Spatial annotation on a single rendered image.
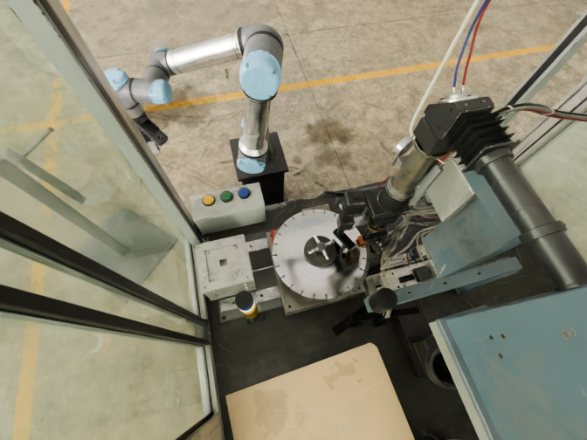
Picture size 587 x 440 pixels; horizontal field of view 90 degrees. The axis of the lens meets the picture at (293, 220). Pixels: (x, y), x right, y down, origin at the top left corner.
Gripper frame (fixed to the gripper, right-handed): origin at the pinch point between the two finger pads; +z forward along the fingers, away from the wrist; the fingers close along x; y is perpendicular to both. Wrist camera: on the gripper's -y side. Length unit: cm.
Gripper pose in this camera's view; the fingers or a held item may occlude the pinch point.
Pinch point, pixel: (159, 150)
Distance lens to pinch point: 137.8
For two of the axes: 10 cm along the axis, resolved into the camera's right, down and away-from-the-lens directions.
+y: -8.1, -5.4, 2.2
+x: -5.9, 7.2, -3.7
